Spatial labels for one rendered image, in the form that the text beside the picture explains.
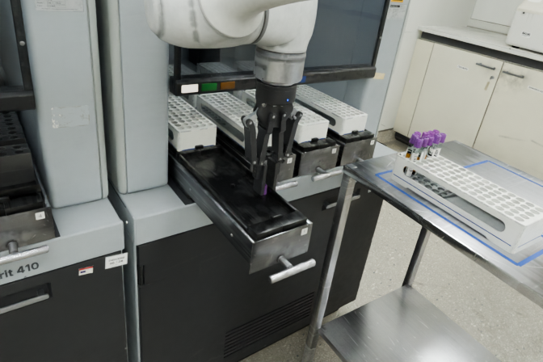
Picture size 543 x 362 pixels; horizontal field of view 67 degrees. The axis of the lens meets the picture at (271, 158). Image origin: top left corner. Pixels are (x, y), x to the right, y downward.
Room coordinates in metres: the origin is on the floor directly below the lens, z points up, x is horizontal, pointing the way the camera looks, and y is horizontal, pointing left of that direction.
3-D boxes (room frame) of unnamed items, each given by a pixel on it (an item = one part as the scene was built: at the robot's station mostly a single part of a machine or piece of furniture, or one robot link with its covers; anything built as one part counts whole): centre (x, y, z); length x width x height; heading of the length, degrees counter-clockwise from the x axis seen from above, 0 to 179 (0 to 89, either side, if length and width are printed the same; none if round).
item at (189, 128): (1.00, 0.27, 0.83); 0.30 x 0.10 x 0.06; 38
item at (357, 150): (1.34, -0.05, 0.78); 0.73 x 0.14 x 0.09; 38
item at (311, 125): (1.14, -0.01, 0.83); 0.30 x 0.10 x 0.06; 38
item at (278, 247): (0.86, 0.16, 0.78); 0.73 x 0.14 x 0.09; 38
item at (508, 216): (0.76, -0.40, 0.85); 0.30 x 0.10 x 0.06; 36
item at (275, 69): (0.74, 0.01, 1.07); 0.09 x 0.09 x 0.06
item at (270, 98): (0.74, 0.01, 1.00); 0.08 x 0.07 x 0.09; 128
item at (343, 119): (1.23, -0.13, 0.83); 0.30 x 0.10 x 0.06; 38
